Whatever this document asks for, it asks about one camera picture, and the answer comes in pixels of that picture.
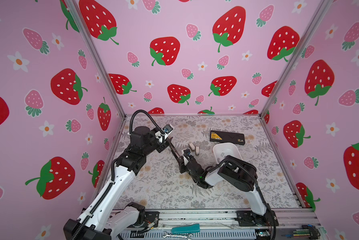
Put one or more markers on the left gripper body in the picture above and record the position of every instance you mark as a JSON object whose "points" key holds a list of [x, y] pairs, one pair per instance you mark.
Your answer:
{"points": [[158, 148]]}

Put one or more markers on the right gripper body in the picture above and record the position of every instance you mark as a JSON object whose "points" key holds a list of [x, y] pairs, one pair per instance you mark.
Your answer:
{"points": [[183, 168]]}

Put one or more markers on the black stapler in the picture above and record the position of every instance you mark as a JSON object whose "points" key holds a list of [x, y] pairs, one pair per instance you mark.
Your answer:
{"points": [[177, 156]]}

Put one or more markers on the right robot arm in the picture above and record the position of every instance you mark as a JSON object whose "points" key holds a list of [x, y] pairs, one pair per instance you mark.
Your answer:
{"points": [[242, 176]]}

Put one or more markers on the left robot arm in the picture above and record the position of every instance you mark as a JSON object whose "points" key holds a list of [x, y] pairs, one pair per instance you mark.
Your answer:
{"points": [[92, 223]]}

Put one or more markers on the white plastic tray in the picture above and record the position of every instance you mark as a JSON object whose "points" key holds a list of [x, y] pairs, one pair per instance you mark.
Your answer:
{"points": [[226, 149]]}

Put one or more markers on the black staple box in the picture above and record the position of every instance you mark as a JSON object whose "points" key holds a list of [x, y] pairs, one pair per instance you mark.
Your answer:
{"points": [[227, 137]]}

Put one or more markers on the silver wrench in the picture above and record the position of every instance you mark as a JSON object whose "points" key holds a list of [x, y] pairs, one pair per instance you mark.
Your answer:
{"points": [[171, 235]]}

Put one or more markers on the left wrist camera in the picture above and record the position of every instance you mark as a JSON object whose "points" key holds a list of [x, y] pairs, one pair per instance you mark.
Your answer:
{"points": [[167, 129]]}

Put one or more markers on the teal handled tool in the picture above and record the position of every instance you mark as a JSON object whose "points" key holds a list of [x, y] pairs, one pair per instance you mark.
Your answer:
{"points": [[194, 228]]}

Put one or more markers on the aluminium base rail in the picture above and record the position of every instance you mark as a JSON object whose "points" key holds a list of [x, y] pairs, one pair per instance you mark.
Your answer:
{"points": [[223, 224]]}

